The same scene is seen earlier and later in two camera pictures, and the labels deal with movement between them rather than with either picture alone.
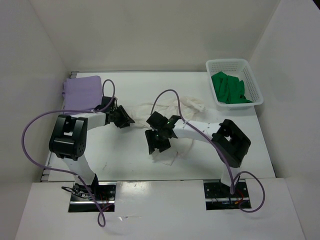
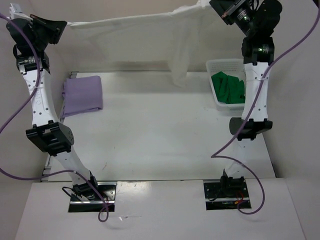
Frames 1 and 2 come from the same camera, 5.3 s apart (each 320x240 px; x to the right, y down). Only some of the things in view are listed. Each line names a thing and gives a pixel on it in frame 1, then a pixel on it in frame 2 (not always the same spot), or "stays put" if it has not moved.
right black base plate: x=218 y=196 stays put
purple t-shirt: x=82 y=93 stays put
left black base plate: x=81 y=200 stays put
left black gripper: x=121 y=116 → x=53 y=30
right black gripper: x=158 y=132 → x=225 y=12
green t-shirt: x=229 y=89 stays put
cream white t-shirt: x=183 y=108 → x=176 y=37
